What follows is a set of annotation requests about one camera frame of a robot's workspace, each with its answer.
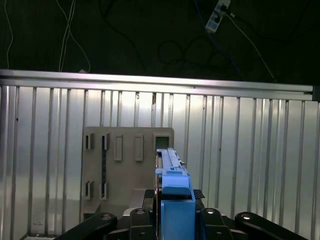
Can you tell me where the white power strip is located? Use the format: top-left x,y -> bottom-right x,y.
204,0 -> 232,34

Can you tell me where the hard disk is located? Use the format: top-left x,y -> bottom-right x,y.
154,147 -> 197,240

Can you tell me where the blue floor cable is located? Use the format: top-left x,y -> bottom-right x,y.
193,0 -> 242,76

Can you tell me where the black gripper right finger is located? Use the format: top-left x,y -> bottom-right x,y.
192,189 -> 309,240

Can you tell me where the white power strip cable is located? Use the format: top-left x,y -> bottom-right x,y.
226,11 -> 279,83

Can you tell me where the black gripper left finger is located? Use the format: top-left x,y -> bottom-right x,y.
58,189 -> 161,240

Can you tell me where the grey parts rack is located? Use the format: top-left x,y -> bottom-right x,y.
81,126 -> 176,221

